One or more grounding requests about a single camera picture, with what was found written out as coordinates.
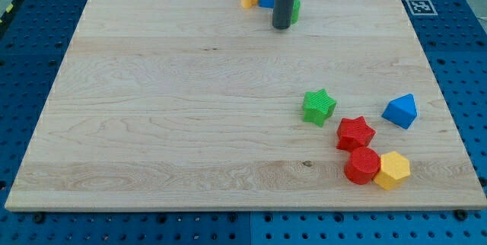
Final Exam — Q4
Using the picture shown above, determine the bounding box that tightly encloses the wooden board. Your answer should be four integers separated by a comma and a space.
5, 0, 486, 212

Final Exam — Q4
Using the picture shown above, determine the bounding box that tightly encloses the green star block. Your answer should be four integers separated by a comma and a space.
302, 88, 336, 127

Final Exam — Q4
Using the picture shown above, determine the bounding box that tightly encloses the black bolt front right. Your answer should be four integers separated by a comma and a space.
454, 209, 469, 221

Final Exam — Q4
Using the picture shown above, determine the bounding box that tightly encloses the black bolt front left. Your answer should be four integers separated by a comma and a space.
32, 212, 46, 224

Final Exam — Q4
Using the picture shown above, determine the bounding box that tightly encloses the yellow hexagon block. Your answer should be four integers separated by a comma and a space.
373, 151, 411, 190

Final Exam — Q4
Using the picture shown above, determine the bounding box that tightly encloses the white fiducial marker tag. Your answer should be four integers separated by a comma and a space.
405, 0, 438, 16

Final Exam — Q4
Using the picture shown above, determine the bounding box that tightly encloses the blue triangular prism block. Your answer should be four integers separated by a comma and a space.
381, 94, 418, 129

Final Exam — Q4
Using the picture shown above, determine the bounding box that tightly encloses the red star block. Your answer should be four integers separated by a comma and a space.
336, 116, 376, 152

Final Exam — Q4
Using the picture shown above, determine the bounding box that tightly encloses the black bolt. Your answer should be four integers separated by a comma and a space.
32, 212, 46, 224
454, 209, 469, 221

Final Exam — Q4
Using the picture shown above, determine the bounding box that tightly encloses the green cylinder block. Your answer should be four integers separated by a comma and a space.
291, 0, 301, 24

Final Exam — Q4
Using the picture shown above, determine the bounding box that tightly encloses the red cylinder block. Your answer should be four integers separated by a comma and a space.
344, 147, 380, 185

